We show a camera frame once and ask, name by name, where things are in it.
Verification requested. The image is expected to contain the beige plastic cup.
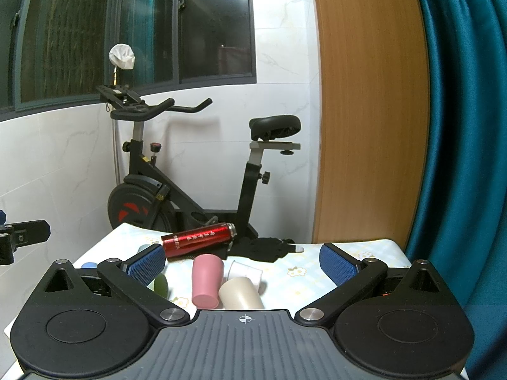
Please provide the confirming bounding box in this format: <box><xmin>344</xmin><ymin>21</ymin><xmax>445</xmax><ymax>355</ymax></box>
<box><xmin>218</xmin><ymin>277</ymin><xmax>264</xmax><ymax>310</ymax></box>

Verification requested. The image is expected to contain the light blue plastic cup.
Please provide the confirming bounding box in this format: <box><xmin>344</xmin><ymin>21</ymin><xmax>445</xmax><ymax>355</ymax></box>
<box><xmin>138</xmin><ymin>244</ymin><xmax>151</xmax><ymax>253</ymax></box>

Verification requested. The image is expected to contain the black exercise bike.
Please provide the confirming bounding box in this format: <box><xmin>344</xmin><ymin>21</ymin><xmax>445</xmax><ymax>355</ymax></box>
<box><xmin>94</xmin><ymin>84</ymin><xmax>302</xmax><ymax>241</ymax></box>

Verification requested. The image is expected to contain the white crumpled cloth bag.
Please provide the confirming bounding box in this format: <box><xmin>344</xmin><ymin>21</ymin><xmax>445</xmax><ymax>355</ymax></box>
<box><xmin>108</xmin><ymin>43</ymin><xmax>136</xmax><ymax>70</ymax></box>

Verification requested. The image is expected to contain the black cloth glove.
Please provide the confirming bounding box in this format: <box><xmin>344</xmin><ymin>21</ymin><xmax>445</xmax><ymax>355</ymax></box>
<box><xmin>228</xmin><ymin>237</ymin><xmax>304</xmax><ymax>263</ymax></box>

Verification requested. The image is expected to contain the teal curtain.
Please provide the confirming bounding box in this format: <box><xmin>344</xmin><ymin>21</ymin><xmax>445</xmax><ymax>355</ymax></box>
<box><xmin>407</xmin><ymin>0</ymin><xmax>506</xmax><ymax>379</ymax></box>

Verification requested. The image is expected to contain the red metal thermos bottle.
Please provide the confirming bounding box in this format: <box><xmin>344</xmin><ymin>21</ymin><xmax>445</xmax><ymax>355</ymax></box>
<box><xmin>161</xmin><ymin>222</ymin><xmax>237</xmax><ymax>258</ymax></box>

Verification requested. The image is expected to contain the pink plastic cup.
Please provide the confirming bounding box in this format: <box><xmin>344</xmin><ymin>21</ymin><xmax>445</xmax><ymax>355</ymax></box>
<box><xmin>192</xmin><ymin>254</ymin><xmax>223</xmax><ymax>309</ymax></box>

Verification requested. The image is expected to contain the floral white tablecloth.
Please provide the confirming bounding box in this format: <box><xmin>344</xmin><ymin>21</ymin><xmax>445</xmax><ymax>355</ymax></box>
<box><xmin>3</xmin><ymin>222</ymin><xmax>414</xmax><ymax>380</ymax></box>

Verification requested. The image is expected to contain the dark framed window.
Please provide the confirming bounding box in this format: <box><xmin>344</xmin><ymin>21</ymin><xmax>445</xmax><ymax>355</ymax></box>
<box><xmin>1</xmin><ymin>0</ymin><xmax>256</xmax><ymax>120</ymax></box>

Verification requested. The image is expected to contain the wooden wardrobe panel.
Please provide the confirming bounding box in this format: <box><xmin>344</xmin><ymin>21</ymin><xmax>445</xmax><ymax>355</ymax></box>
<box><xmin>314</xmin><ymin>0</ymin><xmax>430</xmax><ymax>247</ymax></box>

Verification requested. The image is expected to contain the green plastic cup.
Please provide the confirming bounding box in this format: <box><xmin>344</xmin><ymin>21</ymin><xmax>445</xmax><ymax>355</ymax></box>
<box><xmin>148</xmin><ymin>273</ymin><xmax>169</xmax><ymax>299</ymax></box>

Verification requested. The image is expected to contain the white plastic cup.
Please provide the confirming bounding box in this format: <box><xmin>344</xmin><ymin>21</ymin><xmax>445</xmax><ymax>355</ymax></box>
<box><xmin>225</xmin><ymin>261</ymin><xmax>262</xmax><ymax>291</ymax></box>

